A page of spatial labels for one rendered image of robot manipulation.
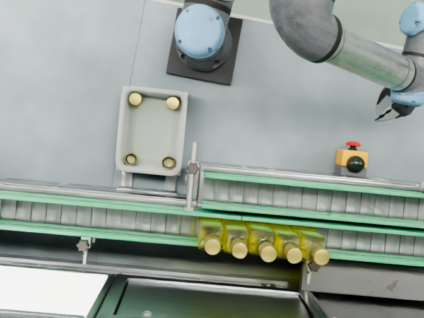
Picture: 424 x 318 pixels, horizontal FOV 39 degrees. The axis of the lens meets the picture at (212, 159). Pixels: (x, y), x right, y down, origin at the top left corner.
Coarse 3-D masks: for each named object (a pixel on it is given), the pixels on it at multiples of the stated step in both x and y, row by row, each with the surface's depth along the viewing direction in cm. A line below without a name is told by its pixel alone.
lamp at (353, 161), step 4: (352, 156) 161; (356, 156) 159; (348, 160) 160; (352, 160) 159; (356, 160) 159; (360, 160) 159; (348, 164) 160; (352, 164) 159; (356, 164) 159; (360, 164) 159; (364, 164) 159; (348, 168) 161; (352, 168) 159; (356, 168) 159; (360, 168) 159
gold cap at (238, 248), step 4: (236, 240) 131; (240, 240) 130; (232, 244) 130; (236, 244) 128; (240, 244) 128; (244, 244) 128; (232, 248) 128; (236, 248) 128; (240, 248) 128; (244, 248) 128; (232, 252) 128; (236, 252) 128; (240, 252) 128; (244, 252) 128; (236, 256) 128; (240, 256) 128; (244, 256) 128
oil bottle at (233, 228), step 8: (224, 224) 145; (232, 224) 144; (240, 224) 145; (224, 232) 139; (232, 232) 135; (240, 232) 136; (248, 232) 137; (224, 240) 137; (248, 240) 136; (224, 248) 136; (248, 248) 136
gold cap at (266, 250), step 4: (264, 244) 128; (268, 244) 128; (272, 244) 130; (260, 248) 128; (264, 248) 126; (268, 248) 126; (272, 248) 126; (260, 252) 127; (264, 252) 126; (268, 252) 126; (272, 252) 126; (276, 252) 126; (264, 256) 126; (268, 256) 126; (272, 256) 126; (264, 260) 126; (268, 260) 126; (272, 260) 126
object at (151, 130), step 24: (144, 96) 164; (168, 96) 161; (120, 120) 157; (144, 120) 164; (168, 120) 165; (120, 144) 158; (144, 144) 165; (168, 144) 165; (120, 168) 158; (144, 168) 159
